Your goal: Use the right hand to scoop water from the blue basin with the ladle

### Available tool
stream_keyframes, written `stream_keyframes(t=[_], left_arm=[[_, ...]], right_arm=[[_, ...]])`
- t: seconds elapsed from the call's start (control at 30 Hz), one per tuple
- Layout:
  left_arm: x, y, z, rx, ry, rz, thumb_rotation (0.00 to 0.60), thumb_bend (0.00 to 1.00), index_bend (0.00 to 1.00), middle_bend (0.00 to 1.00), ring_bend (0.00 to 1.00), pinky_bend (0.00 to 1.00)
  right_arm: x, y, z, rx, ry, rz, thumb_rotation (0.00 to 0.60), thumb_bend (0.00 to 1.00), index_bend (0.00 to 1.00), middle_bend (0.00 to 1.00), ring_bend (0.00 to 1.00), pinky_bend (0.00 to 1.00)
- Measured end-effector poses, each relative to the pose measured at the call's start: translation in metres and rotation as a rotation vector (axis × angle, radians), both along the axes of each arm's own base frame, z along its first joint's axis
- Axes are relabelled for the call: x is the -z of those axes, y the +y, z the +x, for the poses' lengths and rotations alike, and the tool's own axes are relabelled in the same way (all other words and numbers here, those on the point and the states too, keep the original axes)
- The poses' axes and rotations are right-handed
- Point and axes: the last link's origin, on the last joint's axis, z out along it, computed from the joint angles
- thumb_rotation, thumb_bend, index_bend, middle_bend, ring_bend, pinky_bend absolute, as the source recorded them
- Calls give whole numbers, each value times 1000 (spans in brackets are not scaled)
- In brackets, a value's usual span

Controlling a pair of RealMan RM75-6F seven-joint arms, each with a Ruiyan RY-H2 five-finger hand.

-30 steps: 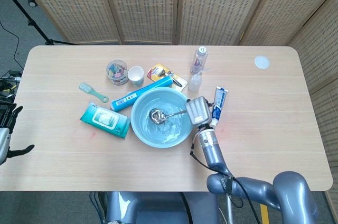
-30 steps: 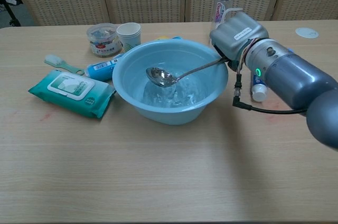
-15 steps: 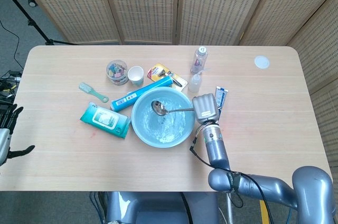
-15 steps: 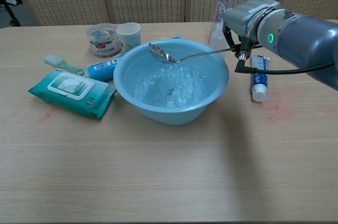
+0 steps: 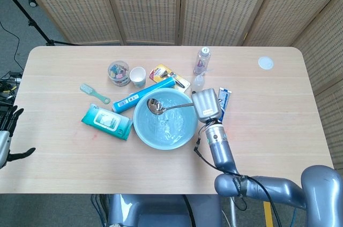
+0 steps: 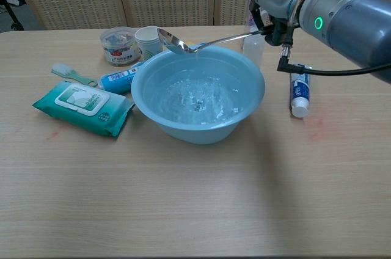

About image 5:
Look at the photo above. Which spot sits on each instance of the clear jar of binder clips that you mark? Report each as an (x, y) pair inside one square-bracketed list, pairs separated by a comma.
[(118, 73)]

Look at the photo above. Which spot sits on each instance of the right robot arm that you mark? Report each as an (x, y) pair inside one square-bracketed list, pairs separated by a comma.
[(222, 154)]

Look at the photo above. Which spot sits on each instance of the yellow razor blister pack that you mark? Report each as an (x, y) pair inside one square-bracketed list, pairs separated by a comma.
[(160, 73)]

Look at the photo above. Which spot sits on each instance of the stainless steel ladle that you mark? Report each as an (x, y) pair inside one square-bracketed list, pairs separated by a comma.
[(155, 106)]

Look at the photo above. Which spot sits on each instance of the blue cylindrical tube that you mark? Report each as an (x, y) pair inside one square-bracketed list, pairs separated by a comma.
[(139, 95)]

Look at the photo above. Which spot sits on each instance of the green brush white bristles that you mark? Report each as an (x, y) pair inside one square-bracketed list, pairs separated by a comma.
[(88, 89)]

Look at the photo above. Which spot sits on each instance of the blue white toothpaste tube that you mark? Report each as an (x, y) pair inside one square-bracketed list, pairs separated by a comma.
[(225, 98)]

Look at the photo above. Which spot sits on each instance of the black tripod stand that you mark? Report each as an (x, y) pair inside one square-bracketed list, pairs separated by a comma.
[(32, 21)]

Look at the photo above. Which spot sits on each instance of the clear bottle white cap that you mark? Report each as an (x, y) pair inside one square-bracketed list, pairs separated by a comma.
[(201, 61)]

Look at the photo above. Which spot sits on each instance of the white paper cup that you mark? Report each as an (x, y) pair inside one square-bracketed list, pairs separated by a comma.
[(138, 77)]

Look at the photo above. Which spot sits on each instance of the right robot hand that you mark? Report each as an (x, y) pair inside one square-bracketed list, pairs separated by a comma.
[(206, 104)]

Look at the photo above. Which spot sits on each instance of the light blue plastic basin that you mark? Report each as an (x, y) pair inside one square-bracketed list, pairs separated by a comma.
[(166, 130)]

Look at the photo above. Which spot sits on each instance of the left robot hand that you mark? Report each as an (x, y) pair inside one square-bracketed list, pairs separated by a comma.
[(3, 144)]

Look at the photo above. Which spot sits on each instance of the green wet wipes pack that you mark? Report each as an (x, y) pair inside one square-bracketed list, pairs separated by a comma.
[(105, 121)]

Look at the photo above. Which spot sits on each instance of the white round grommet cover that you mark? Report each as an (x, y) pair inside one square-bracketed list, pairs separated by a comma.
[(266, 63)]

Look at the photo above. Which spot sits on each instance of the grey robot torso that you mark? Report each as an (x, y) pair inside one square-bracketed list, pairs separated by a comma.
[(160, 211)]

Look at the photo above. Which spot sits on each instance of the woven folding screen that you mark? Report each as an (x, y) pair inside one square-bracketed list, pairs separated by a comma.
[(150, 4)]

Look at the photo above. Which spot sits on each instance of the white squeeze wash bottle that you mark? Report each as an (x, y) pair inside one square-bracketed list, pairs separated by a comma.
[(197, 82)]

